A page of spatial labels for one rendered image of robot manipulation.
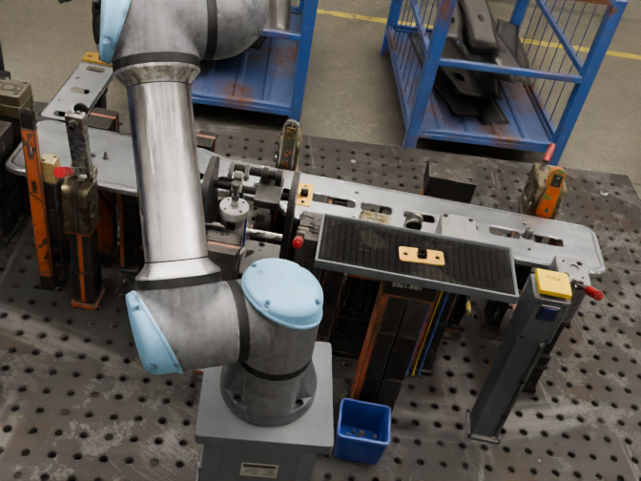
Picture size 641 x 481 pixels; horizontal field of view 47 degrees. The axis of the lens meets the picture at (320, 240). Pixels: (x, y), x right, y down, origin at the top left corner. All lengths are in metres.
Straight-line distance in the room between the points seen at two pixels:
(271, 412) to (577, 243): 0.97
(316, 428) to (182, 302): 0.31
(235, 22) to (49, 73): 3.18
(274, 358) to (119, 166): 0.84
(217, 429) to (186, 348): 0.19
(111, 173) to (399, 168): 1.04
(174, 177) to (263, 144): 1.44
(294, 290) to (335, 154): 1.45
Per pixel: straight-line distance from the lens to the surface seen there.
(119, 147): 1.84
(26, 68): 4.24
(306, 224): 1.52
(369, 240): 1.39
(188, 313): 0.98
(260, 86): 3.85
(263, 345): 1.02
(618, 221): 2.55
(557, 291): 1.43
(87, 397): 1.68
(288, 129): 1.79
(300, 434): 1.15
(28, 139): 1.64
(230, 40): 1.05
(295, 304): 1.00
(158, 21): 1.02
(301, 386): 1.13
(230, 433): 1.14
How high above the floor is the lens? 2.04
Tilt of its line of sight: 40 degrees down
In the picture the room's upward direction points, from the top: 11 degrees clockwise
